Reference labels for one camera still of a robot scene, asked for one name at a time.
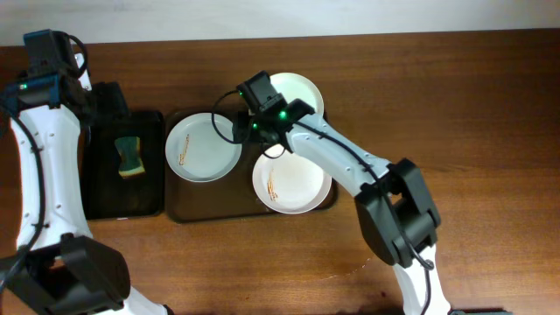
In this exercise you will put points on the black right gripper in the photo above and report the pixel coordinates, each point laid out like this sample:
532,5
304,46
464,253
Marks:
244,129

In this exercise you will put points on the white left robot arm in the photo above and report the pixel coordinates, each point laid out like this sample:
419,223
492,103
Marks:
59,268

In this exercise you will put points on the white plate front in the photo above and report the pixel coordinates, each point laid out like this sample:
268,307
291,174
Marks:
287,183

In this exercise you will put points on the brown tray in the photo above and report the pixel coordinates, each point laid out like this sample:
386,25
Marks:
229,197

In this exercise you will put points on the black tray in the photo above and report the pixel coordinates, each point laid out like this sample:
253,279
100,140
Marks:
105,194

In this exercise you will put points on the green yellow sponge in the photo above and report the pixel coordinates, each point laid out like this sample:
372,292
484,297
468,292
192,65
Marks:
129,150

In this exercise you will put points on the white plate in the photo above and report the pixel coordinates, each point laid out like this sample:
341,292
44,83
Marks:
196,152
287,183
302,96

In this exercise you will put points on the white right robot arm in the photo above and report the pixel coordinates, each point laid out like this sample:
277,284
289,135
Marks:
397,215

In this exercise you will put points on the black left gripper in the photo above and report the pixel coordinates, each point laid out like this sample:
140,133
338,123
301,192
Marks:
109,101

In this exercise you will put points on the white plate back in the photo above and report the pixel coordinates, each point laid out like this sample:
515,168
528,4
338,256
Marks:
302,96

